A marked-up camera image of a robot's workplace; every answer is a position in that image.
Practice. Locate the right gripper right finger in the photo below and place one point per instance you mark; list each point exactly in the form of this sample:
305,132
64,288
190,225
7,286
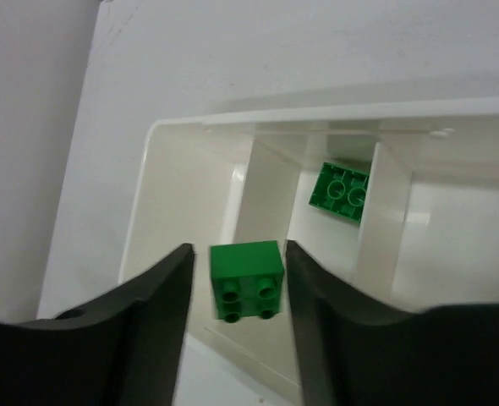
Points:
353,349

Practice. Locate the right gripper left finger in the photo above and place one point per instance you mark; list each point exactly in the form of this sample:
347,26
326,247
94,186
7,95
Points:
120,348

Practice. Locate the small green lego brick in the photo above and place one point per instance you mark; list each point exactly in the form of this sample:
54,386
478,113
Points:
246,280

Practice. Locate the white three-compartment tray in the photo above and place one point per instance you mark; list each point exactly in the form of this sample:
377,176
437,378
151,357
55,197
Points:
429,234

